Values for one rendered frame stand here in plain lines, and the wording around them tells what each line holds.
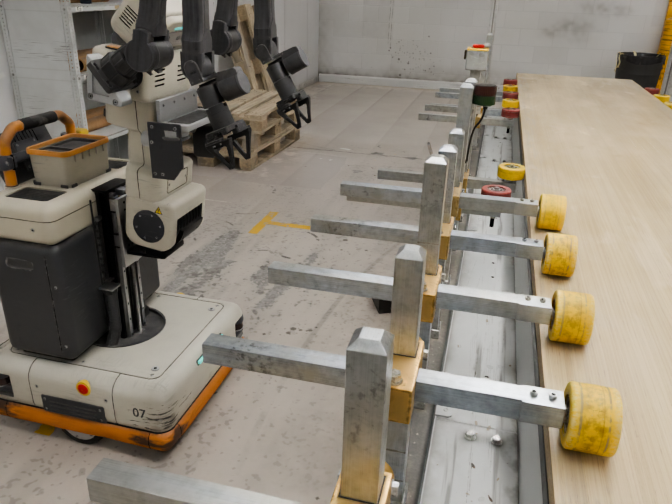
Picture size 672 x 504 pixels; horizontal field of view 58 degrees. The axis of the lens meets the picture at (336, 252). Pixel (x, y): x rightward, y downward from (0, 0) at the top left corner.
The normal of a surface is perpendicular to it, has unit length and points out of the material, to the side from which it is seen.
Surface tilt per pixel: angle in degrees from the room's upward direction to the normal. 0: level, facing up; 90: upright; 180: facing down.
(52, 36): 90
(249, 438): 0
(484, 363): 0
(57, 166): 92
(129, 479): 0
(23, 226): 90
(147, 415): 90
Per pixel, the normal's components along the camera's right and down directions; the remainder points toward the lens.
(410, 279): -0.25, 0.39
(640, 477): 0.03, -0.91
